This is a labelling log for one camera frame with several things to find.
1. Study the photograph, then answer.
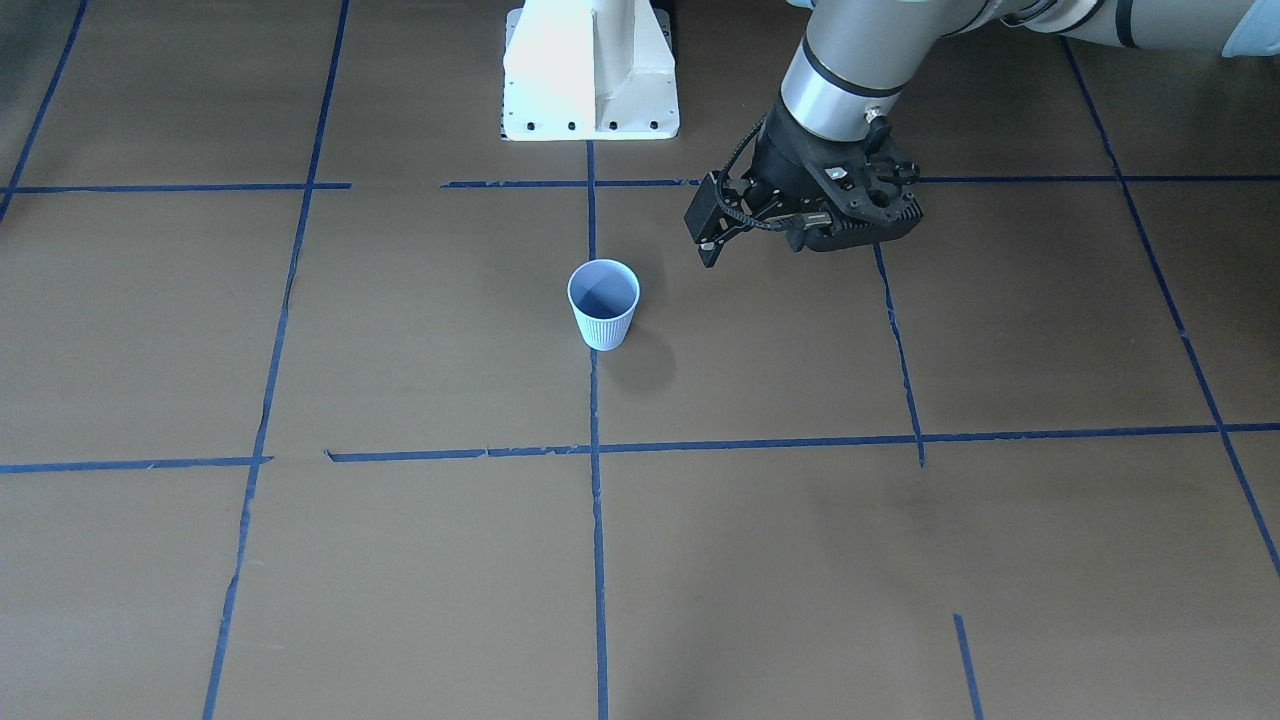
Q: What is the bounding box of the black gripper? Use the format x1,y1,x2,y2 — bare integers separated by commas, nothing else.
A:
684,110,901,269

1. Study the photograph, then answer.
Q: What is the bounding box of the light blue ribbed cup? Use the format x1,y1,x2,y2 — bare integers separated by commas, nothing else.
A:
566,258,641,352

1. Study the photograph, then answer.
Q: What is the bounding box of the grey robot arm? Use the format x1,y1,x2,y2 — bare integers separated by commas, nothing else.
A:
684,1,1277,268

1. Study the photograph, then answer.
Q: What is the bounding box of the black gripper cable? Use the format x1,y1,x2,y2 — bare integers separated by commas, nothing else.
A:
722,115,831,233

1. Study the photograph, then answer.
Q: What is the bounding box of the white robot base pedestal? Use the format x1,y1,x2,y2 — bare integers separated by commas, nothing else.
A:
500,1,681,142

